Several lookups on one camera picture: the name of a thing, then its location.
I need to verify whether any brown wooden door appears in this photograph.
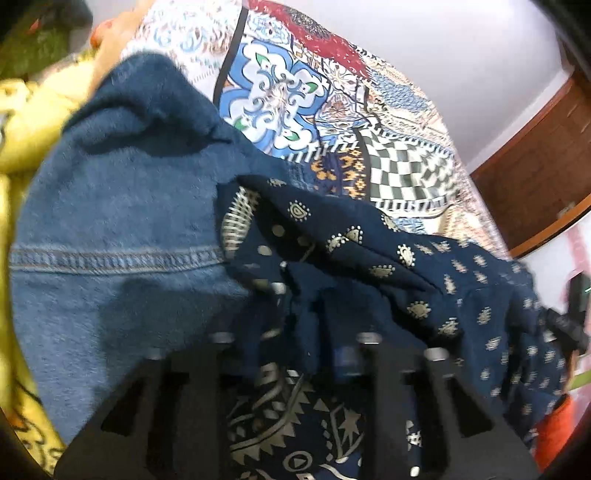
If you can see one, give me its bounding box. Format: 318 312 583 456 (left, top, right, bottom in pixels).
468 44 591 259

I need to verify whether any patchwork printed bedsheet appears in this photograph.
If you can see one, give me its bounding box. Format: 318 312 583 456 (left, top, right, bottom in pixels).
119 0 514 260

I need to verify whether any green patterned cloth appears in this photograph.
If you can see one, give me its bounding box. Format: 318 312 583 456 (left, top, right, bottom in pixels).
0 0 94 80

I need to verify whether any navy patterned zip hoodie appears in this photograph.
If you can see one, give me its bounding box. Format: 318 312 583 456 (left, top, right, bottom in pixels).
9 52 572 480

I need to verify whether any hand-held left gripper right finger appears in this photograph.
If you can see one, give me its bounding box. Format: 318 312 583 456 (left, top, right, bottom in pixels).
359 333 541 480

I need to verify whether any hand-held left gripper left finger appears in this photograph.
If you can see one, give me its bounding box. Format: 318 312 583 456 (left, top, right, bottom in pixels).
54 333 237 480

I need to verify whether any orange cloth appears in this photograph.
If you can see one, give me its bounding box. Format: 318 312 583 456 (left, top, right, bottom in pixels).
90 8 154 89

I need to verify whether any yellow printed blanket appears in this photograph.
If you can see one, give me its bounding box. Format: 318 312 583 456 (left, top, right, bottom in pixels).
0 50 103 477

